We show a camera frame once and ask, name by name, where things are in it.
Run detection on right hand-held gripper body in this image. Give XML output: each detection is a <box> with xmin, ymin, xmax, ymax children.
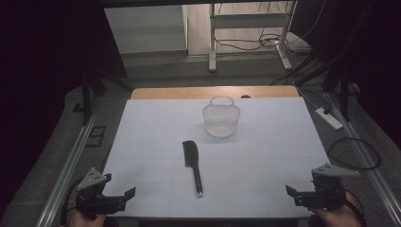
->
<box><xmin>294</xmin><ymin>163</ymin><xmax>360</xmax><ymax>211</ymax></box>

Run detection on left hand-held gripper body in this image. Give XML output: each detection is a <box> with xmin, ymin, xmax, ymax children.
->
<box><xmin>75</xmin><ymin>167</ymin><xmax>128</xmax><ymax>220</ymax></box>

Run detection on black knife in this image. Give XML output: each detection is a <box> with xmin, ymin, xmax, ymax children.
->
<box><xmin>182</xmin><ymin>140</ymin><xmax>204</xmax><ymax>198</ymax></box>

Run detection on white plastic mesh basket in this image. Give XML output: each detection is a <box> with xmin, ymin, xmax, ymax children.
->
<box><xmin>202</xmin><ymin>96</ymin><xmax>241</xmax><ymax>139</ymax></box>

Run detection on person's left hand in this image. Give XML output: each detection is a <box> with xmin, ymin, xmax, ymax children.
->
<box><xmin>68</xmin><ymin>209</ymin><xmax>109</xmax><ymax>227</ymax></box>

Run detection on person's right hand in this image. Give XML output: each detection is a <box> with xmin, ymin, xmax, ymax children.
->
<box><xmin>309</xmin><ymin>191</ymin><xmax>362</xmax><ymax>227</ymax></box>

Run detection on black floor socket plate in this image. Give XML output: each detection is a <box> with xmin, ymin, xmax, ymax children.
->
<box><xmin>85</xmin><ymin>125</ymin><xmax>107</xmax><ymax>148</ymax></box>

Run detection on white power strip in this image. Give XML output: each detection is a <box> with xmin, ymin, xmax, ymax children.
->
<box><xmin>314</xmin><ymin>107</ymin><xmax>344</xmax><ymax>131</ymax></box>

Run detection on black tripod stand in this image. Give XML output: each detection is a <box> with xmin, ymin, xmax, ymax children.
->
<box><xmin>73</xmin><ymin>66</ymin><xmax>134</xmax><ymax>127</ymax></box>
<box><xmin>295</xmin><ymin>53</ymin><xmax>362</xmax><ymax>123</ymax></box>

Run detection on wooden table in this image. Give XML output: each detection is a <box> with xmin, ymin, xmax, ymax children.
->
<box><xmin>131</xmin><ymin>85</ymin><xmax>301</xmax><ymax>101</ymax></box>

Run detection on left hand-held gripper cable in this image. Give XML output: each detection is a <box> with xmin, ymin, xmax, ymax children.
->
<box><xmin>61</xmin><ymin>178</ymin><xmax>83</xmax><ymax>227</ymax></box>

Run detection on hand-held gripper cable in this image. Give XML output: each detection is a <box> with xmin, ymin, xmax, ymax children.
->
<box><xmin>61</xmin><ymin>178</ymin><xmax>83</xmax><ymax>227</ymax></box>
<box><xmin>344</xmin><ymin>188</ymin><xmax>368</xmax><ymax>227</ymax></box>

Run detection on right hand-held gripper cable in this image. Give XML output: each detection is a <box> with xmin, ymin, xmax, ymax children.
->
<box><xmin>344</xmin><ymin>188</ymin><xmax>368</xmax><ymax>227</ymax></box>

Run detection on aluminium floor rail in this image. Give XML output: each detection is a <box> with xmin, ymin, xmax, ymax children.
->
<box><xmin>325</xmin><ymin>90</ymin><xmax>401</xmax><ymax>227</ymax></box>
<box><xmin>35</xmin><ymin>103</ymin><xmax>99</xmax><ymax>227</ymax></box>

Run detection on black looped floor cable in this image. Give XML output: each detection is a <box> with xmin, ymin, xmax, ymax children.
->
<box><xmin>326</xmin><ymin>137</ymin><xmax>382</xmax><ymax>171</ymax></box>

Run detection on tangled black floor cables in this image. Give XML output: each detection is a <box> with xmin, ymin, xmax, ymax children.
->
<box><xmin>215</xmin><ymin>29</ymin><xmax>312</xmax><ymax>59</ymax></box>

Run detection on grey wall panel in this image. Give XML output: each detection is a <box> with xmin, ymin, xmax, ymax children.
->
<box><xmin>103</xmin><ymin>5</ymin><xmax>189</xmax><ymax>55</ymax></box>

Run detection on white metal desk frame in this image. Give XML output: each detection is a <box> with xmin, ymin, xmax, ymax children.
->
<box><xmin>208</xmin><ymin>0</ymin><xmax>298</xmax><ymax>73</ymax></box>

